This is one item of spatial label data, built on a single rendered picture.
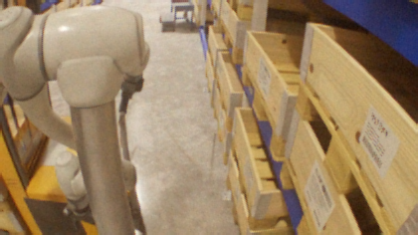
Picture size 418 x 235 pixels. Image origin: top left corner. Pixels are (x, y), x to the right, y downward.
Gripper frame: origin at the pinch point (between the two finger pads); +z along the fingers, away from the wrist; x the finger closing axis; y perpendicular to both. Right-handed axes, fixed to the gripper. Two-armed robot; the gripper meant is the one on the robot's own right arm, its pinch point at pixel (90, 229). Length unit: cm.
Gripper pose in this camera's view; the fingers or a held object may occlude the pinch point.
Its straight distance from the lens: 127.3
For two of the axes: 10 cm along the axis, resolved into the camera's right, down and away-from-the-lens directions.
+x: 9.9, 1.5, -0.8
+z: -0.8, 8.3, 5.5
